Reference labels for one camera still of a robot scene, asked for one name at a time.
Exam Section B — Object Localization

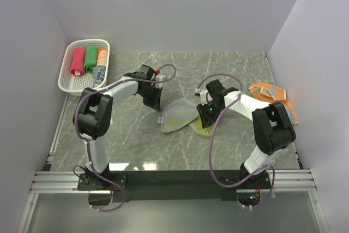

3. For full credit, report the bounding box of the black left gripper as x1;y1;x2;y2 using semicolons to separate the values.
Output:
139;85;163;112

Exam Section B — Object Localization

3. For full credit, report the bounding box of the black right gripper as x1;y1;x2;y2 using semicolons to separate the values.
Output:
196;100;224;129

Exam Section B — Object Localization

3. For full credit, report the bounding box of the grey yellow frog towel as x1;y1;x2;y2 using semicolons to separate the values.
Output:
158;98;213;138

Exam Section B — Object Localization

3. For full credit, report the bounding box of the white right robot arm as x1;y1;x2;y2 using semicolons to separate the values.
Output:
195;80;296;189

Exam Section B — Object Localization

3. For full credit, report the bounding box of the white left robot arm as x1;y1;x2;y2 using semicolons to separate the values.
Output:
73;64;168;190

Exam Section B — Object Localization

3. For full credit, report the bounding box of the orange patterned towel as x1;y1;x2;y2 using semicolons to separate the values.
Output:
248;82;299;125

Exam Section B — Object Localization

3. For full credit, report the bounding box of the blue patterned rolled towel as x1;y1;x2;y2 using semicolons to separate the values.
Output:
92;65;106;88

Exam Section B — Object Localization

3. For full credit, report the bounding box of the orange rolled towel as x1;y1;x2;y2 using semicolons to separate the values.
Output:
97;49;108;66

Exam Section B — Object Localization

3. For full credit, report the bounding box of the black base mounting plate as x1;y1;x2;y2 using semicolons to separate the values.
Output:
77;170;271;202

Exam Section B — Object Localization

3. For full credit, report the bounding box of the white plastic basket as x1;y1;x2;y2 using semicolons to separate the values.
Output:
58;39;110;96

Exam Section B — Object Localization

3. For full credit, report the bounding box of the green rolled towel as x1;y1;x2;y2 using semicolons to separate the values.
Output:
83;45;99;73

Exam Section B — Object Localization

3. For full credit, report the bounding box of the pink rolled towel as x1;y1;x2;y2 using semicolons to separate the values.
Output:
70;47;86;76

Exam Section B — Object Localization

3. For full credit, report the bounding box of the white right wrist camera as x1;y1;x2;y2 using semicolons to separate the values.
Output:
195;88;211;105

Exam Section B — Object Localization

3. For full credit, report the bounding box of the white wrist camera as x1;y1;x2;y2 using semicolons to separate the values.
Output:
154;70;167;88
195;88;211;105

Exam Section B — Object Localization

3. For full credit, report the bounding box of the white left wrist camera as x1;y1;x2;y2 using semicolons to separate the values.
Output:
154;70;167;88

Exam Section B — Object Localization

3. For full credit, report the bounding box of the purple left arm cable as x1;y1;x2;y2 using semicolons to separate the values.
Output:
73;63;176;212

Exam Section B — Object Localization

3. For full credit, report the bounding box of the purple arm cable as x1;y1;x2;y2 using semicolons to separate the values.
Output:
73;63;176;212
197;73;275;211

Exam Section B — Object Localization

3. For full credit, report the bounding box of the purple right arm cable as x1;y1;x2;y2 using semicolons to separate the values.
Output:
197;73;275;211

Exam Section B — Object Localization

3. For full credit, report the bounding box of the aluminium rail frame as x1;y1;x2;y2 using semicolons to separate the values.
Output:
18;96;329;232

